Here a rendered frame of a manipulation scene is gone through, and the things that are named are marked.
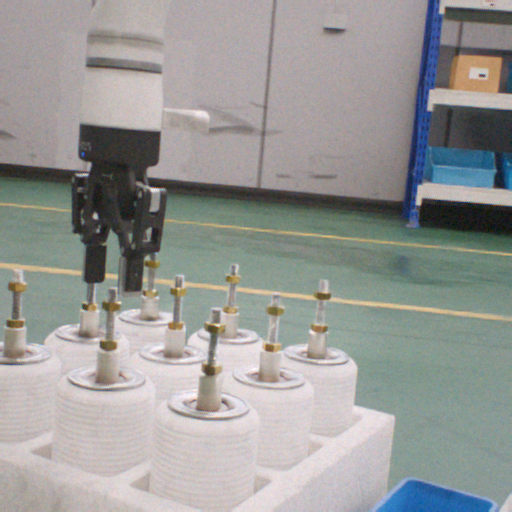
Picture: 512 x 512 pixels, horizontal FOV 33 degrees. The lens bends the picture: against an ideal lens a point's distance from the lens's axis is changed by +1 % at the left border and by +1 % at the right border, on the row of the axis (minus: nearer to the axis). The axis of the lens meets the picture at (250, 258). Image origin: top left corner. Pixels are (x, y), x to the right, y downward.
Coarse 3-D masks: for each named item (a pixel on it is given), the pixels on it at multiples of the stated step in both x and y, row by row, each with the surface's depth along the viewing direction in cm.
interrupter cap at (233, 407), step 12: (180, 396) 80; (192, 396) 80; (228, 396) 81; (180, 408) 77; (192, 408) 77; (228, 408) 78; (240, 408) 78; (204, 420) 75; (216, 420) 75; (228, 420) 76
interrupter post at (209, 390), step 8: (200, 376) 78; (208, 376) 78; (216, 376) 78; (200, 384) 78; (208, 384) 77; (216, 384) 78; (200, 392) 78; (208, 392) 77; (216, 392) 78; (200, 400) 78; (208, 400) 78; (216, 400) 78; (200, 408) 78; (208, 408) 78; (216, 408) 78
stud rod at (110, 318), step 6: (108, 288) 83; (114, 288) 83; (108, 294) 83; (114, 294) 83; (108, 300) 83; (114, 300) 83; (108, 312) 83; (114, 312) 83; (108, 318) 83; (114, 318) 83; (108, 324) 83; (114, 324) 83; (108, 330) 83; (114, 330) 83; (108, 336) 83; (114, 336) 83
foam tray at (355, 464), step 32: (352, 416) 103; (384, 416) 103; (0, 448) 83; (32, 448) 84; (320, 448) 91; (352, 448) 92; (384, 448) 101; (0, 480) 82; (32, 480) 80; (64, 480) 78; (96, 480) 78; (128, 480) 79; (256, 480) 83; (288, 480) 82; (320, 480) 85; (352, 480) 93; (384, 480) 103
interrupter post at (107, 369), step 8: (104, 352) 83; (112, 352) 83; (104, 360) 83; (112, 360) 83; (96, 368) 84; (104, 368) 83; (112, 368) 83; (96, 376) 84; (104, 376) 83; (112, 376) 83
